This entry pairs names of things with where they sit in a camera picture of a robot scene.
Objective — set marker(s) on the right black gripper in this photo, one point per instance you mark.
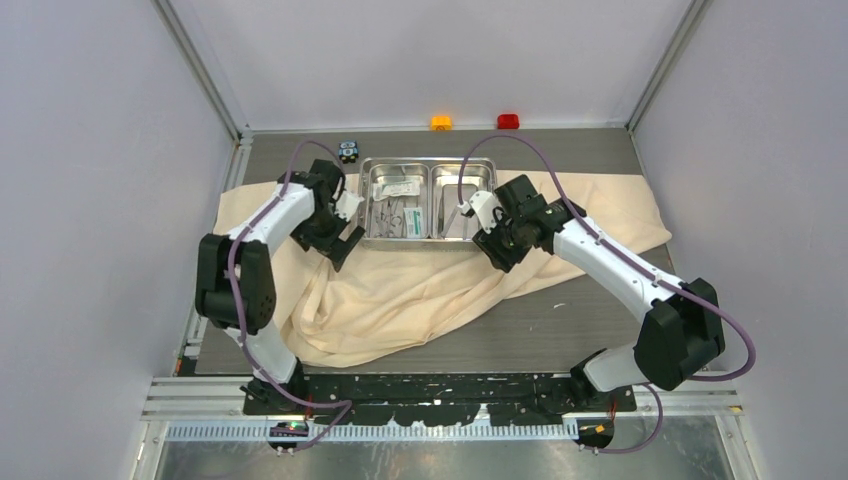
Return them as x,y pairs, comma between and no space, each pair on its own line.
504,259

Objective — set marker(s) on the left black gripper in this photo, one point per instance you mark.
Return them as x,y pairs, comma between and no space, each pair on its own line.
336,251

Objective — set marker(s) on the beige cloth wrap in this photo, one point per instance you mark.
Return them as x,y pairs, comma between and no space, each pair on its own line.
383,302

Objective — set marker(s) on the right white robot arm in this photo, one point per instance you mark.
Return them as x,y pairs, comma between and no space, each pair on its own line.
680,329

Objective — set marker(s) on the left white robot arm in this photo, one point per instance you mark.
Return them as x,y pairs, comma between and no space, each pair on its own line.
235,288

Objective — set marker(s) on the steel tweezers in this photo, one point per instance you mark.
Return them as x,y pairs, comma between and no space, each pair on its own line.
452,225

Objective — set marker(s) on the right steel tray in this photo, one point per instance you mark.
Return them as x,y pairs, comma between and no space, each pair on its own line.
445,184

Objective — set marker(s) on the steel tray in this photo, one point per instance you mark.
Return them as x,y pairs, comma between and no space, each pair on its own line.
445,184
394,172

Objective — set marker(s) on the white sterile pouch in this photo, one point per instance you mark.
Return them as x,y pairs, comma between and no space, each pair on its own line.
406,188

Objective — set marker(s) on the left steel tray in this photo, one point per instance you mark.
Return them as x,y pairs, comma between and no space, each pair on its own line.
394,172

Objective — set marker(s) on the green white packet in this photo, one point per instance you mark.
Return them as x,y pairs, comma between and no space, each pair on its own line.
415,227

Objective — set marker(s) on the small blue owl toy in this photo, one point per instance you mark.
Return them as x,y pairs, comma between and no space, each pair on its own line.
348,152

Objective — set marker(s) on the red button block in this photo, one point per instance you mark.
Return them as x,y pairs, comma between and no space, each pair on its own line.
508,121

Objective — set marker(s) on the yellow button block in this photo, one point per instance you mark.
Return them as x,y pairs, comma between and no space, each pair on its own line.
441,123

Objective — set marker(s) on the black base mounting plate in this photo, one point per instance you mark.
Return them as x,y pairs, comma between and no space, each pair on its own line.
508,399

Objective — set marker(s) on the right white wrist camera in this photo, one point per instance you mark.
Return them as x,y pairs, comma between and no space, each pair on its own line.
481,204

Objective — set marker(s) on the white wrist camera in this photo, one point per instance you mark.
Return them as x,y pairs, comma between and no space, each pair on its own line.
347,206
481,204

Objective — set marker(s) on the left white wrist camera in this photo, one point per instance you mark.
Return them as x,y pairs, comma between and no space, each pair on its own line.
347,206

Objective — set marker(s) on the wire mesh steel basket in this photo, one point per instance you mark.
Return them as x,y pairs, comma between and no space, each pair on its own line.
414,245

